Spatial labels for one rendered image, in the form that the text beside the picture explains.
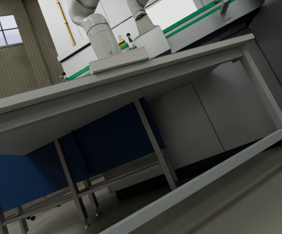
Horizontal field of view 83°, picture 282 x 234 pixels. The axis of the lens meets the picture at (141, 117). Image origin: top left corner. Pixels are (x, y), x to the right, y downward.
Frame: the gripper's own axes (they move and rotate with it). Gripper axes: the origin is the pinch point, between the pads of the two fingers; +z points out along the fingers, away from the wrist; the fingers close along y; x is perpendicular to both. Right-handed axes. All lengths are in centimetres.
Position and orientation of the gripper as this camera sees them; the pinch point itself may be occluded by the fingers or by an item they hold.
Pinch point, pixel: (151, 40)
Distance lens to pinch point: 110.3
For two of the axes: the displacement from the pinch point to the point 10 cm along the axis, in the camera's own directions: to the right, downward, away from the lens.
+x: -2.7, -0.3, -9.6
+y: -8.8, 4.1, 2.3
